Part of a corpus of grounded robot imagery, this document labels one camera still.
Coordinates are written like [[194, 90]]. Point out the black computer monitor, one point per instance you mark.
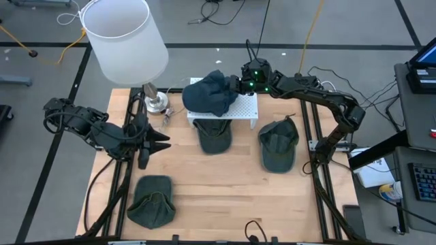
[[427, 54]]

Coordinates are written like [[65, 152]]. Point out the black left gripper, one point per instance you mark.
[[141, 136]]

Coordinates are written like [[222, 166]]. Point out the black aluminium table frame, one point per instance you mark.
[[204, 243]]

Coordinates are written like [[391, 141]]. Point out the black caster wheel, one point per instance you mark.
[[397, 230]]

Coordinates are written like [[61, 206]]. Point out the red object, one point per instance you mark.
[[433, 133]]

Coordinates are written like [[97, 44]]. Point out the grey metal floor bar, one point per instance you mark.
[[37, 2]]

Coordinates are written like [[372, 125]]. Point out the green baseball cap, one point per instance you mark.
[[213, 139], [151, 207], [277, 146]]

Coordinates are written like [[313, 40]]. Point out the grey desk top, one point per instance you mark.
[[427, 109]]

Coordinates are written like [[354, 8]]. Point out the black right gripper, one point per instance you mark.
[[240, 85]]

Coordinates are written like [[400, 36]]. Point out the black wheeled furniture base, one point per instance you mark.
[[4, 115]]

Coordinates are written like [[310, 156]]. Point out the white perforated metal shelf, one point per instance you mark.
[[243, 107]]

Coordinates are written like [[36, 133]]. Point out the white yellow labelled container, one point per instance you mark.
[[391, 192]]

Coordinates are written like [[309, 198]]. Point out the white shade table lamp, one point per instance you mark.
[[126, 47]]

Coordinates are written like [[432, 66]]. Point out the black floor grommet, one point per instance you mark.
[[33, 53]]

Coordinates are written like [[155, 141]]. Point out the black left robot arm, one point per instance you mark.
[[105, 136]]

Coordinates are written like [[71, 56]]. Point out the black desk bar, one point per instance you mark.
[[378, 152]]

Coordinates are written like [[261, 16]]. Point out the black keyboard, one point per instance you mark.
[[424, 182]]

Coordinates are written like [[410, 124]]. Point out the black labelled device box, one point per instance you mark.
[[422, 81]]

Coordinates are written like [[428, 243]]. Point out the grey keyboard desk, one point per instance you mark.
[[422, 214]]

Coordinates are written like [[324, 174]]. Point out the white cardboard box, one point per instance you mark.
[[371, 175]]

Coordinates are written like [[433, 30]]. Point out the grey furniture foot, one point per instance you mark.
[[13, 80]]

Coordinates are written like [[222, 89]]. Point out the black phone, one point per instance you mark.
[[354, 221]]

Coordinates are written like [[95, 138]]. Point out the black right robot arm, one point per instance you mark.
[[323, 97]]

